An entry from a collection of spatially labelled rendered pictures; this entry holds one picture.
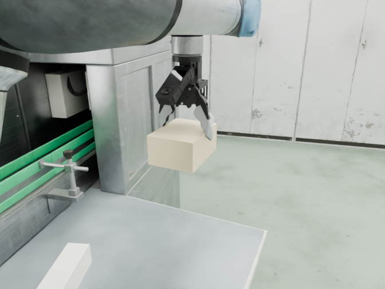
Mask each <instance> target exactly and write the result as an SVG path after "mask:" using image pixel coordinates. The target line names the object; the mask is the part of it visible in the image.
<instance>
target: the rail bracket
mask: <svg viewBox="0 0 385 289"><path fill-rule="evenodd" d="M63 156H64V157H65V158H66V162H67V163H66V164H64V165H62V164H57V163H48V162H45V159H41V160H39V161H38V165H39V169H42V168H44V167H45V166H49V167H58V168H63V169H65V172H67V173H69V180H70V186H71V188H70V189H69V190H66V189H58V188H54V189H52V190H51V191H50V192H48V193H47V195H48V199H47V202H48V208H49V213H50V214H51V213H53V212H54V211H55V210H56V209H57V208H58V207H59V206H60V203H59V200H61V201H68V202H75V203H78V202H79V201H80V200H81V199H82V198H83V197H84V193H83V192H80V188H79V187H76V181H75V177H74V171H76V170H81V171H88V167H81V166H76V163H75V162H72V156H73V151H72V150H65V151H63Z"/></svg>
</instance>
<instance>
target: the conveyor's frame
mask: <svg viewBox="0 0 385 289"><path fill-rule="evenodd" d="M76 166H81V167H88V171H81V170H76V171H74V177H75V181H76V187H79V188H80V192H85V191H86V190H87V189H88V188H89V187H90V186H92V185H93V184H94V183H95V182H96V181H97V180H98V179H99V169H98V164H97V154H96V149H95V150H93V151H92V152H91V153H89V154H88V155H86V156H85V157H84V158H82V159H81V160H79V161H78V162H76ZM54 188H58V189H66V190H69V189H70V188H71V186H70V180H69V173H67V172H65V171H63V172H62V173H61V174H59V175H58V176H56V177H55V178H53V179H52V180H51V181H49V182H48V183H46V184H45V185H44V186H42V187H41V188H39V189H38V190H36V191H35V192H34V193H32V194H31V195H29V196H28V197H26V198H25V199H24V200H22V201H21V202H19V203H18V204H16V205H15V206H14V207H12V208H11V209H9V210H8V211H7V212H5V213H4V214H2V215H1V216H0V265H1V264H3V263H4V262H5V261H6V260H7V259H8V258H9V257H10V256H12V255H13V254H14V253H15V252H17V251H18V250H19V249H20V248H21V247H22V246H23V245H24V244H26V243H27V242H28V241H29V240H30V239H31V238H32V237H33V236H35V235H36V234H37V233H38V232H39V231H40V230H41V229H42V228H43V227H45V226H46V225H47V224H48V223H50V222H51V221H52V220H53V219H54V218H55V217H56V216H57V215H59V214H60V213H61V212H62V211H63V210H64V209H65V208H66V207H67V206H69V205H70V204H71V203H72V202H68V201H61V200H59V203H60V206H59V207H58V208H57V209H56V210H55V211H54V212H53V213H51V214H50V213H49V208H48V202H47V199H48V195H47V193H48V192H50V191H51V190H52V189H54Z"/></svg>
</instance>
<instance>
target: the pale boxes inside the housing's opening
mask: <svg viewBox="0 0 385 289"><path fill-rule="evenodd" d="M67 71H68V72H67V73H63V70H61V71H56V72H52V73H47V74H45V78H46V84H47V88H48V95H49V101H50V107H51V112H52V117H53V118H68V117H71V116H73V115H75V114H77V113H79V112H81V111H83V110H86V109H88V108H89V109H90V110H91V104H90V98H89V89H88V80H87V72H86V71H85V68H69V69H67ZM68 76H69V80H70V83H71V86H72V88H73V90H74V91H75V92H80V91H82V90H83V89H85V88H86V87H87V93H85V94H84V95H81V96H74V95H72V94H71V93H70V91H69V90H68V86H67V78H68Z"/></svg>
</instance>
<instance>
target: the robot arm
mask: <svg viewBox="0 0 385 289"><path fill-rule="evenodd" d="M260 18H261V0H0V142H1V134H2V126H3V119H4V114H5V106H6V98H7V92H8V90H9V88H10V87H11V86H12V85H14V84H15V83H17V82H19V81H20V80H22V79H24V78H25V77H27V76H28V69H29V61H30V54H31V53H41V54H67V53H81V52H90V51H96V50H104V49H113V48H122V47H128V46H139V45H149V44H154V43H156V42H158V41H160V40H162V39H164V38H165V37H166V36H167V35H171V41H170V44H171V53H172V54H174V55H172V61H173V62H178V63H179V66H174V68H173V70H172V71H171V73H170V74H169V76H168V77H167V78H166V80H165V81H164V83H163V84H162V86H161V87H160V89H159V90H158V91H157V93H156V95H155V96H156V99H157V101H158V103H159V104H160V107H159V128H161V127H163V126H165V125H166V122H167V121H168V119H169V116H170V115H171V114H172V113H173V112H174V111H175V107H174V105H175V104H176V107H179V106H180V105H184V106H187V108H190V107H191V105H193V104H195V105H196V108H195V111H194V115H195V117H196V118H197V119H198V120H199V121H200V123H201V127H202V128H203V130H204V132H205V136H206V137H207V138H208V139H209V140H210V141H211V140H212V139H213V127H212V125H213V122H214V116H213V114H212V113H210V112H209V107H208V103H207V92H208V80H205V79H202V55H201V54H202V53H203V35H219V36H235V37H238V38H240V37H253V36H254V35H255V34H256V32H257V30H258V26H259V23H260ZM205 86H206V96H205ZM202 88H203V92H202Z"/></svg>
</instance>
